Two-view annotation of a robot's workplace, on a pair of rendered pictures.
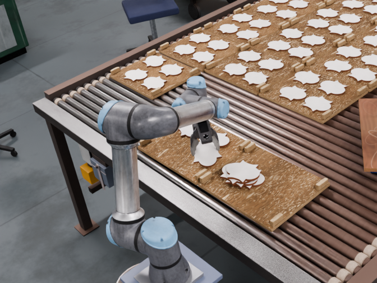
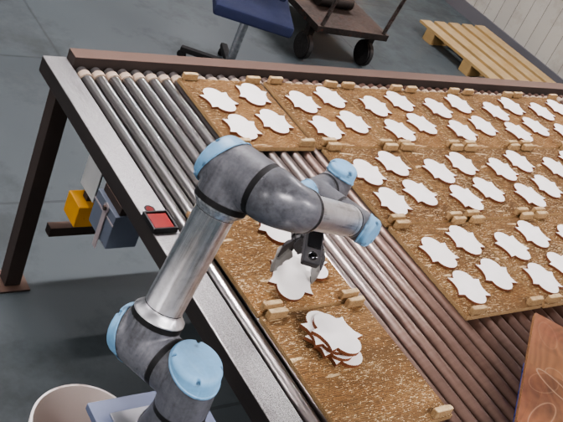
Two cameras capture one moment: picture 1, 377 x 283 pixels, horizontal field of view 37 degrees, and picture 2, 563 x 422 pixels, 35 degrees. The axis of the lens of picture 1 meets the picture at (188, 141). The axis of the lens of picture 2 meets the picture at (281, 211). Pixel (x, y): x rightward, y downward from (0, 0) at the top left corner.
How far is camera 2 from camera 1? 0.37 m
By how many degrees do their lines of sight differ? 9
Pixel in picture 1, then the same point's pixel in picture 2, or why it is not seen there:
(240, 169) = (335, 329)
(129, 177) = (198, 264)
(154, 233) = (191, 367)
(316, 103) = (467, 285)
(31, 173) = not seen: outside the picture
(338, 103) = (497, 302)
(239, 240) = not seen: outside the picture
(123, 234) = (137, 344)
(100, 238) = (23, 311)
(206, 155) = (291, 280)
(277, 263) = not seen: outside the picture
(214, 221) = (265, 388)
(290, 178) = (399, 380)
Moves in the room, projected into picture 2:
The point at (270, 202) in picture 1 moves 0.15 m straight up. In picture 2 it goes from (358, 401) to (384, 357)
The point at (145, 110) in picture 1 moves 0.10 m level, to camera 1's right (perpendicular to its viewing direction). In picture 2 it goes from (286, 179) to (333, 197)
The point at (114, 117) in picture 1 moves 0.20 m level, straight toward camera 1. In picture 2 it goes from (231, 164) to (235, 226)
